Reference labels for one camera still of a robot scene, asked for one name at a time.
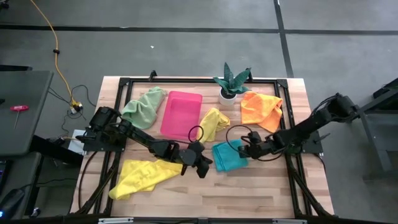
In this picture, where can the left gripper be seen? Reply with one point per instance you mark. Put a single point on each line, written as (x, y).
(191, 157)

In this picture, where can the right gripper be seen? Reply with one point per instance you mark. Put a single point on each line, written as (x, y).
(266, 147)

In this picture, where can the teal microfiber towel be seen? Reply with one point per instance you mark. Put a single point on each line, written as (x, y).
(227, 157)

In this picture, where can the orange microfiber towel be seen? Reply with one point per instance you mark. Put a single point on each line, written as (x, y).
(261, 109)

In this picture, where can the yellow microfiber towel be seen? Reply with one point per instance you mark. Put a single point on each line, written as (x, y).
(140, 177)
(213, 123)

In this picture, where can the pink plastic bin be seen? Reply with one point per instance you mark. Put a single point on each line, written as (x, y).
(182, 115)

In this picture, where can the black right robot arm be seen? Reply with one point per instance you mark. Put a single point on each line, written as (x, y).
(311, 124)

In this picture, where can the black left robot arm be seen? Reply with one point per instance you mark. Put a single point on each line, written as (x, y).
(140, 137)

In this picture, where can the green microfiber towel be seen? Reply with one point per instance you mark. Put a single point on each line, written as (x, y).
(143, 109)

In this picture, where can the snake plant in white pot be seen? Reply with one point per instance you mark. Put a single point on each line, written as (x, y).
(228, 93)

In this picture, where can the grey metal stand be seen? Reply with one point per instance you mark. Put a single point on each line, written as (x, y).
(377, 124)

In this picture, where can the white paper sheet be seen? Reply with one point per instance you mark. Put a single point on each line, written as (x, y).
(73, 144)

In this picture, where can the yellow power plug connector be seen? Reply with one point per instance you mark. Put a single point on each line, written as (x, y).
(76, 107)

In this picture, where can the grey side table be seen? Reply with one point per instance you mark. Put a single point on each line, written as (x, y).
(25, 112)

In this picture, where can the black desk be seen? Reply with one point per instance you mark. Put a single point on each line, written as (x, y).
(18, 174)

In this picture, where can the black computer mouse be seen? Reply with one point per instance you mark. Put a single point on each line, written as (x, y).
(11, 200)

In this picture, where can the black aluminium table frame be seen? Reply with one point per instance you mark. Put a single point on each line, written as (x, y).
(202, 80)

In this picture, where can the silver metal bracket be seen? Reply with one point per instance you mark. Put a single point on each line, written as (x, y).
(289, 221)
(115, 220)

